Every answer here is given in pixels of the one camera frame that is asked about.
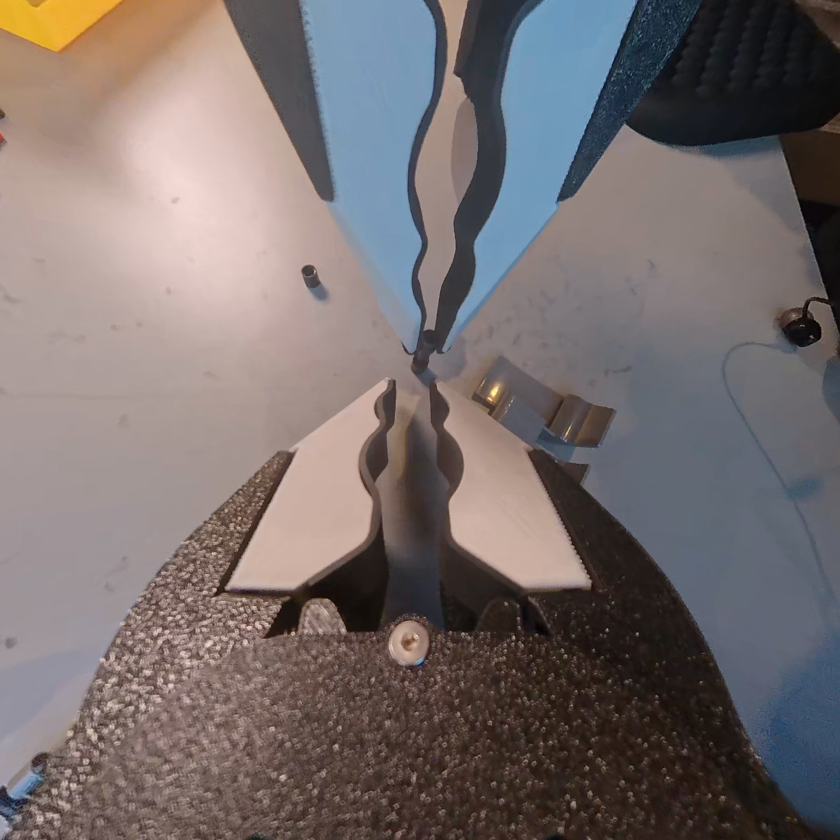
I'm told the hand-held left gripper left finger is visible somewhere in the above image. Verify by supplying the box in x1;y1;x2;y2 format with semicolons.
224;378;399;632

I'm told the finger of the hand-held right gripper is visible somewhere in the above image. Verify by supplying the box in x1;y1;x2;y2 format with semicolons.
299;0;448;357
436;0;639;355

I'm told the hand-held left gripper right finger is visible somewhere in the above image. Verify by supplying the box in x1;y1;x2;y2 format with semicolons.
428;381;593;632

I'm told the silver toy scoop part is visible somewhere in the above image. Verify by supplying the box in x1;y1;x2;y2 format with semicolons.
471;356;618;483

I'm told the yellow plastic bin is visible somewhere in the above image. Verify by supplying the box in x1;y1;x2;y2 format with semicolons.
0;0;123;52

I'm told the grey desk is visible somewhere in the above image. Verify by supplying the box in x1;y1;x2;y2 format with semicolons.
0;0;840;821

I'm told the person's black jacket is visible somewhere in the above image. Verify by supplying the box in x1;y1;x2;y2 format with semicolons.
802;197;840;424

